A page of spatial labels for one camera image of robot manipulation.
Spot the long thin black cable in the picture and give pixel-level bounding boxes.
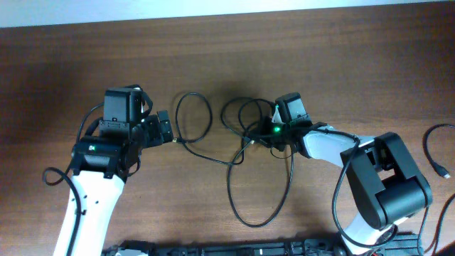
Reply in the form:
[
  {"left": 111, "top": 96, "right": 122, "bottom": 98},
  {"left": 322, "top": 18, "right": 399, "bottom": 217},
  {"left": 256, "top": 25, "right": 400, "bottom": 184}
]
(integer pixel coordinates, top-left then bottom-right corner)
[{"left": 173, "top": 92, "right": 295, "bottom": 228}]

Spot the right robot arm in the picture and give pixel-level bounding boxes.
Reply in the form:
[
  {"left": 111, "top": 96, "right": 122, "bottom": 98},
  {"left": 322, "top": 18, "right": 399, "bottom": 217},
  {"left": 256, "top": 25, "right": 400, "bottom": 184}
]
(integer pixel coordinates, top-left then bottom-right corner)
[{"left": 258, "top": 92, "right": 432, "bottom": 255}]

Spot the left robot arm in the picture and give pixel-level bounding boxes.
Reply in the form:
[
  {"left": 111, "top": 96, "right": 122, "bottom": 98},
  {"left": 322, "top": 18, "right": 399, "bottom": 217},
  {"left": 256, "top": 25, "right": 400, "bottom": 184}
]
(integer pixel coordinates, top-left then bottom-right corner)
[{"left": 53, "top": 85, "right": 173, "bottom": 255}]

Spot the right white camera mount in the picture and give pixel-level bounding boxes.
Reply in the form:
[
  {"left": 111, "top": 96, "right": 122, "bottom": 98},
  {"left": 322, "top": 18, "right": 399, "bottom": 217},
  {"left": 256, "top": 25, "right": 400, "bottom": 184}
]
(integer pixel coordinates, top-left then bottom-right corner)
[{"left": 272, "top": 105, "right": 284, "bottom": 124}]

